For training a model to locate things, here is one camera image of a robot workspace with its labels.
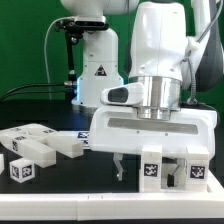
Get white tagged chair part rear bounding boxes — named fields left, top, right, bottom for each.
left=13, top=123, right=84, bottom=158

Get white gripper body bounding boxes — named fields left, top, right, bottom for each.
left=88, top=106, right=217, bottom=158

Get white L-shaped fence frame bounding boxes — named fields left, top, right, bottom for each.
left=0, top=175, right=224, bottom=221

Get white tagged cube left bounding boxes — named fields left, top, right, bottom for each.
left=9, top=158, right=35, bottom=183

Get paper sheet with tags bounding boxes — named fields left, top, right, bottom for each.
left=60, top=131, right=89, bottom=150

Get grey camera cable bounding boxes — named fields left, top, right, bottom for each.
left=43, top=16, right=75, bottom=100

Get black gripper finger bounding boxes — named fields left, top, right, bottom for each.
left=113, top=153, right=126, bottom=181
left=167, top=158, right=186, bottom=187

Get white chair seat part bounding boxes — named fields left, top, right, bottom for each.
left=159, top=163, right=191, bottom=192

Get long white chair back part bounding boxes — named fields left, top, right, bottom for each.
left=0, top=131, right=56, bottom=168

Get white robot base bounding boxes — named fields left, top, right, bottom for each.
left=60, top=0, right=139, bottom=114

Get black camera on stand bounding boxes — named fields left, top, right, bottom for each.
left=55, top=16, right=109, bottom=97

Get black cables at base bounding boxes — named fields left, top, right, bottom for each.
left=0, top=81, right=78, bottom=103

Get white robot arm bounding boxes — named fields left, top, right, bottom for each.
left=89, top=0, right=218, bottom=192

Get white part at left edge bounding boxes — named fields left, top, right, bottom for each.
left=0, top=154, right=5, bottom=175

